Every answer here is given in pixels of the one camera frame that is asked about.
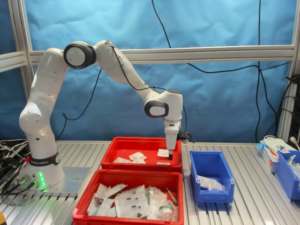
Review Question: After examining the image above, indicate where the white paper packet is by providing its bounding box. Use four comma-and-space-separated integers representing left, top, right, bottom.
86, 198, 114, 216
94, 183, 109, 200
106, 184, 128, 197

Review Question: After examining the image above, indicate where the clear pouch green print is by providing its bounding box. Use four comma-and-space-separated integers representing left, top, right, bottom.
145, 186, 168, 204

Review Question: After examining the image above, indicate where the aluminium horizontal beam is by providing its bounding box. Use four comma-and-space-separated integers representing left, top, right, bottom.
29, 45, 295, 64

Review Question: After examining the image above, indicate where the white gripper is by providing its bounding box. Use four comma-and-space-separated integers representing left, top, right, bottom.
165, 131, 178, 161

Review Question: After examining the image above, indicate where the clear medical packet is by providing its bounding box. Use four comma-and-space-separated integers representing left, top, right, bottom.
282, 154, 300, 180

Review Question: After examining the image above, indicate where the black camera cable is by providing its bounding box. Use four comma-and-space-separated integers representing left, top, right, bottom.
56, 43, 188, 141

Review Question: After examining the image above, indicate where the green plunger syringe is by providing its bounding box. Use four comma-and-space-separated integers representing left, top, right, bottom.
165, 187, 178, 206

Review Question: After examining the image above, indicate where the white plug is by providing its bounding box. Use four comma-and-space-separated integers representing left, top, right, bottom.
290, 136, 300, 150

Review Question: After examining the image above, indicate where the white cable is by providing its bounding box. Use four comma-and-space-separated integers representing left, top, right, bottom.
0, 141, 29, 154

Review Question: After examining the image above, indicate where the clear pouch green cap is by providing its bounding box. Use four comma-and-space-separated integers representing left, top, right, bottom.
153, 201, 178, 221

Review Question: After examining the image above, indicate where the blue plastic bin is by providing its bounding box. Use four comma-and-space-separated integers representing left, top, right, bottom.
274, 150, 300, 201
189, 150, 235, 203

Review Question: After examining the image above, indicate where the blue backdrop sheet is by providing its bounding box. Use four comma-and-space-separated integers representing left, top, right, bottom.
0, 0, 300, 144

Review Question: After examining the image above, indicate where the black hanging cable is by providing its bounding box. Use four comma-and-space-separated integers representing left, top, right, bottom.
151, 0, 290, 73

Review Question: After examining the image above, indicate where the black computer rack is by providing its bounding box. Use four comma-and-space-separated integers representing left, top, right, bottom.
289, 74, 300, 141

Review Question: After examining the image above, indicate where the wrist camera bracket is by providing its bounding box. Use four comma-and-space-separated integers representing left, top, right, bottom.
177, 130, 195, 144

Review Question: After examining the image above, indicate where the aluminium frame post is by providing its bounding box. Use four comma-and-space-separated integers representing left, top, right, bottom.
8, 0, 38, 104
277, 0, 300, 143

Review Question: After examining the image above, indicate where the black curved cable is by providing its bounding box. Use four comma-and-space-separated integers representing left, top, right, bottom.
258, 67, 278, 141

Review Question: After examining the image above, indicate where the white cardboard mask box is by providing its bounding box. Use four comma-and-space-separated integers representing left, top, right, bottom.
259, 140, 288, 174

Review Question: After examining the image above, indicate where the metal base plate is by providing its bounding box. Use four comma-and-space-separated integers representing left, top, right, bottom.
1, 166, 91, 198

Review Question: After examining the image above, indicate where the clear syringe blister strip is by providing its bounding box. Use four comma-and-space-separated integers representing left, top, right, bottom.
114, 185, 154, 218

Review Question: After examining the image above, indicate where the tangled cable bundle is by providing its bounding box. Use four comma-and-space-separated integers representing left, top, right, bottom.
0, 139, 32, 195

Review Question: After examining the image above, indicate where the aluminium side beam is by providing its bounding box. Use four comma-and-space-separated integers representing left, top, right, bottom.
0, 52, 25, 72

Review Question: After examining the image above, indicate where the black vertical cable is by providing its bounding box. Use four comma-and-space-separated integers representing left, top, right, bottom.
255, 0, 262, 143

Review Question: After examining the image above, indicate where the blue face mask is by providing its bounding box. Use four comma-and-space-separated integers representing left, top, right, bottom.
256, 135, 286, 152

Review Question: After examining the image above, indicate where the red plastic crate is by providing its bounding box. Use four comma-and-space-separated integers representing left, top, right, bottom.
100, 136, 183, 174
72, 169, 185, 225

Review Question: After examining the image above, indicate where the black rack cable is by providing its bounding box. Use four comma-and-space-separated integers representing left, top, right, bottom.
278, 75, 296, 125

